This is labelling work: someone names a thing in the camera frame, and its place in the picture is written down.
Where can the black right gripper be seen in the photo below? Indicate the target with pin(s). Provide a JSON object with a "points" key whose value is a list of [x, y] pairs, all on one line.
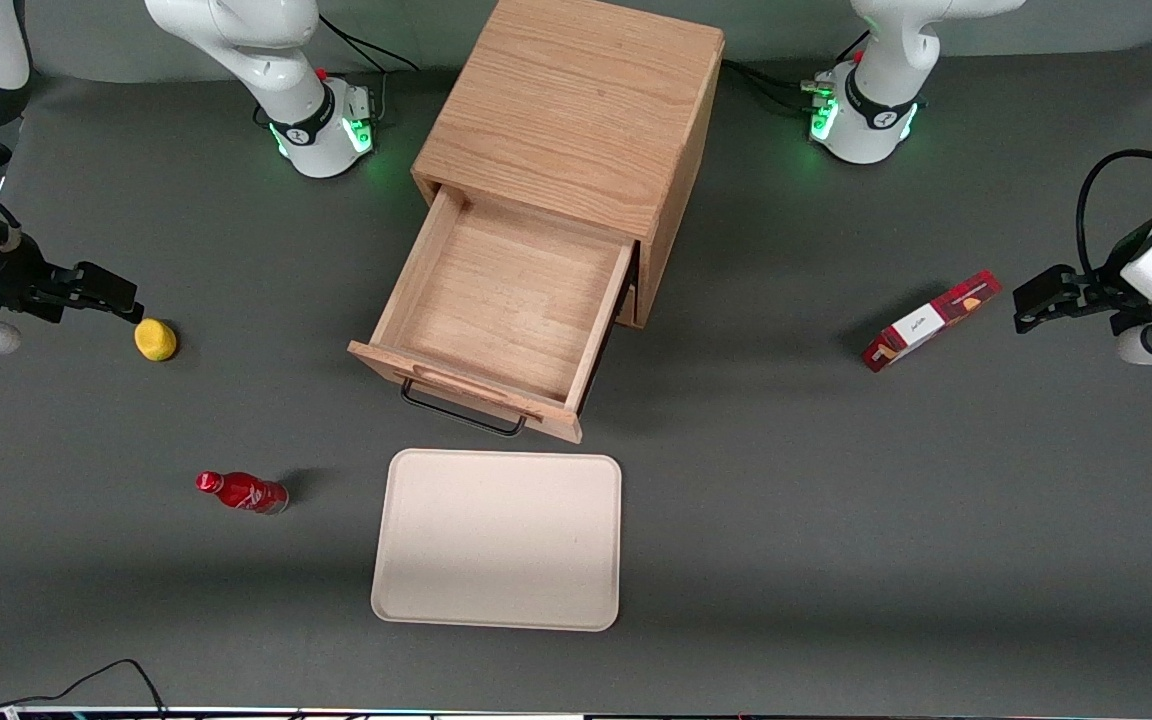
{"points": [[18, 275]]}

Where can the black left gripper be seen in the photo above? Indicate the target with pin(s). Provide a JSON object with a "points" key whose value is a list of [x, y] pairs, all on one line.
{"points": [[1102, 293]]}

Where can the light wooden drawer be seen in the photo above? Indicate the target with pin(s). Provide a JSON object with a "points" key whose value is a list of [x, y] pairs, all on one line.
{"points": [[506, 300]]}

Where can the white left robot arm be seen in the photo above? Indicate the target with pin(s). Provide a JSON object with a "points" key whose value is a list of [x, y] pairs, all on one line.
{"points": [[896, 50]]}

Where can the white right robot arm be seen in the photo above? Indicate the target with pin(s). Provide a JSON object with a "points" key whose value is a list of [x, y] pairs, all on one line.
{"points": [[236, 40]]}

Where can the yellow lemon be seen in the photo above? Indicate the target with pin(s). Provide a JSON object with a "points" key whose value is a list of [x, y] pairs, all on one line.
{"points": [[156, 340]]}

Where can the red tartan cookie box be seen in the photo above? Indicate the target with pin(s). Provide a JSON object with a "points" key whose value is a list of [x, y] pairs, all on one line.
{"points": [[926, 325]]}

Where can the red bottle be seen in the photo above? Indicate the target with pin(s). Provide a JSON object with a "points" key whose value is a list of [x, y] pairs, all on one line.
{"points": [[241, 492]]}

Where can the beige rectangular tray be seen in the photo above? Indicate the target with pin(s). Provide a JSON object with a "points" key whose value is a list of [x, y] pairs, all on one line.
{"points": [[496, 545]]}

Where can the light wooden cabinet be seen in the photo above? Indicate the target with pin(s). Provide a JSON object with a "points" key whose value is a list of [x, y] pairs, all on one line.
{"points": [[576, 100]]}

